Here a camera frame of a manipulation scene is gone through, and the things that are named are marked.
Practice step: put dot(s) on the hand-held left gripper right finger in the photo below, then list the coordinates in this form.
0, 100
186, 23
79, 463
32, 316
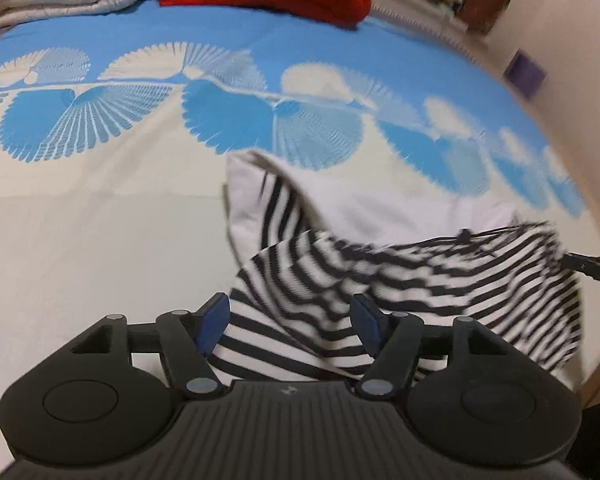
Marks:
367, 321

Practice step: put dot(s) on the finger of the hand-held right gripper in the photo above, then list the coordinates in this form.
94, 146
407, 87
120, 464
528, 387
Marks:
595, 269

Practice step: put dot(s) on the dark red cushion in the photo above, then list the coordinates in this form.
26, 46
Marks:
486, 5

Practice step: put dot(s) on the white window sill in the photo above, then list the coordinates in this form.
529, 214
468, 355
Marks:
430, 25

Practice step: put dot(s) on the blue fan-print bedsheet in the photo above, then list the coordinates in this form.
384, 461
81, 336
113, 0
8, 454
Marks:
105, 200

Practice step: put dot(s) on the striped and white knit top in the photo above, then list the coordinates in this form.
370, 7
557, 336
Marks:
380, 270

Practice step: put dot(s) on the purple box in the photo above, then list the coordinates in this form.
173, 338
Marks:
526, 74

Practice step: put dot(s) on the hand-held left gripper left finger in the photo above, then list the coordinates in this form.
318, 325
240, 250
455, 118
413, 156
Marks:
212, 321

